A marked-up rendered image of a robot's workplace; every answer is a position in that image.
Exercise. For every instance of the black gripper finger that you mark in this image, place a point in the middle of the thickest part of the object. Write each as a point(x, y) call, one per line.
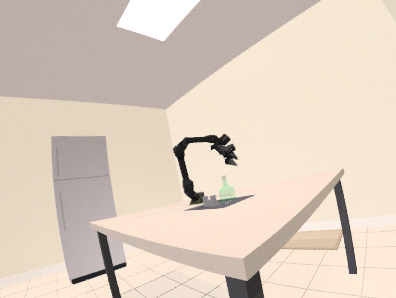
point(232, 162)
point(232, 154)

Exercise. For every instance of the green glass bottle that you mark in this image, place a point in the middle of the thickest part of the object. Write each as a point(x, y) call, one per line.
point(227, 192)

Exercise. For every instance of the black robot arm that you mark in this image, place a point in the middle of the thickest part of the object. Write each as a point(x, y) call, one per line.
point(179, 152)

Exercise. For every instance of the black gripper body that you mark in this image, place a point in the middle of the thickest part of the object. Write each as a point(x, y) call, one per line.
point(223, 151)

